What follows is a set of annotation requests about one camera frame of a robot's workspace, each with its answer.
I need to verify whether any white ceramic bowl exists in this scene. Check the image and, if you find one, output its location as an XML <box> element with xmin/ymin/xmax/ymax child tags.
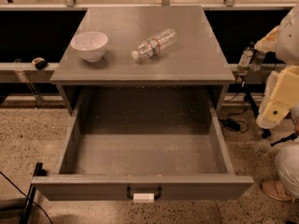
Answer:
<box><xmin>70</xmin><ymin>32</ymin><xmax>108</xmax><ymax>63</ymax></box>

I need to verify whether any grey cabinet with top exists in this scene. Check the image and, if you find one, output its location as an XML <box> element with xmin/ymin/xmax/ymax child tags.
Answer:
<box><xmin>50</xmin><ymin>6</ymin><xmax>234</xmax><ymax>109</ymax></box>

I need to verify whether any black power adapter with cable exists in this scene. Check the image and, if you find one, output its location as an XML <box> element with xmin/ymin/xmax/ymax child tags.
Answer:
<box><xmin>220</xmin><ymin>105</ymin><xmax>249</xmax><ymax>133</ymax></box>

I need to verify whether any open grey top drawer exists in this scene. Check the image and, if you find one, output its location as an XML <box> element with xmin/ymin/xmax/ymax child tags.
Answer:
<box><xmin>33</xmin><ymin>88</ymin><xmax>253</xmax><ymax>201</ymax></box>

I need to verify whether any person's leg in white trousers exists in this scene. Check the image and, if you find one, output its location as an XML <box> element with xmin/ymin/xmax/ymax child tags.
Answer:
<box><xmin>275</xmin><ymin>144</ymin><xmax>299</xmax><ymax>198</ymax></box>

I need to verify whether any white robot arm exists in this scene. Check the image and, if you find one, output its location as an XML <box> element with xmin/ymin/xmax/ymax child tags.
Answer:
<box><xmin>254</xmin><ymin>4</ymin><xmax>299</xmax><ymax>129</ymax></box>

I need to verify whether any black handheld tool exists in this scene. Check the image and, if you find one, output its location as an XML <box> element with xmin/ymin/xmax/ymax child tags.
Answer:
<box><xmin>270</xmin><ymin>133</ymin><xmax>298</xmax><ymax>147</ymax></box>

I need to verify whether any black drawer handle white grip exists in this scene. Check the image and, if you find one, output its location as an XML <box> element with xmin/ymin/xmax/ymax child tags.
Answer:
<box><xmin>126</xmin><ymin>187</ymin><xmax>162</xmax><ymax>203</ymax></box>

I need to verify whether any clear plastic water bottle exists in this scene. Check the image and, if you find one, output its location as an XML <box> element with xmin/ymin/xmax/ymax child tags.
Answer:
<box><xmin>131</xmin><ymin>28</ymin><xmax>178</xmax><ymax>60</ymax></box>

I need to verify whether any black tripod stand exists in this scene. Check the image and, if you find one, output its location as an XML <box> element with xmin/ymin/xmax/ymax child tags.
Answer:
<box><xmin>237</xmin><ymin>74</ymin><xmax>271</xmax><ymax>139</ymax></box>

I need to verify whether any black stand at left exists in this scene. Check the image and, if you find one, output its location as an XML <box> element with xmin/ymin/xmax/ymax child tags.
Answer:
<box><xmin>19</xmin><ymin>162</ymin><xmax>47</xmax><ymax>224</ymax></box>

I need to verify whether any small black yellow object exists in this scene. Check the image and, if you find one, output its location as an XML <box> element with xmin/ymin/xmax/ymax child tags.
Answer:
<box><xmin>32</xmin><ymin>57</ymin><xmax>48</xmax><ymax>70</ymax></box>

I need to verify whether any person's tan shoe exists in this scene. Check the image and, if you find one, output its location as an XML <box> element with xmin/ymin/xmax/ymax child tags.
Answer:
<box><xmin>261</xmin><ymin>180</ymin><xmax>296</xmax><ymax>203</ymax></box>

